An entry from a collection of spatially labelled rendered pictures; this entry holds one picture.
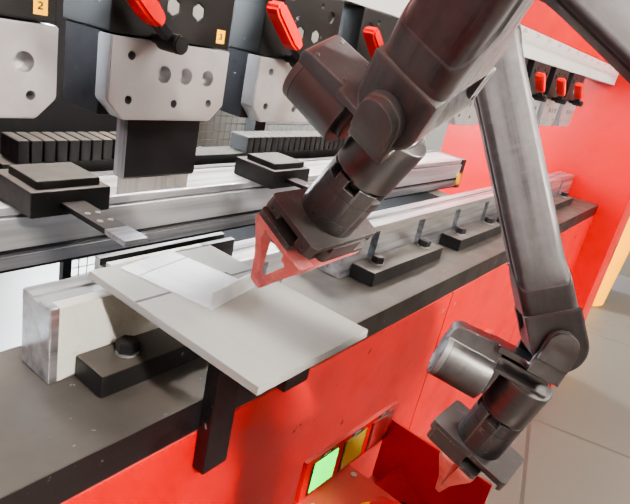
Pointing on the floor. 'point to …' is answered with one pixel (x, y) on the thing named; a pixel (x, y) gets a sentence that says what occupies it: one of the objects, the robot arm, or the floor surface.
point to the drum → (621, 252)
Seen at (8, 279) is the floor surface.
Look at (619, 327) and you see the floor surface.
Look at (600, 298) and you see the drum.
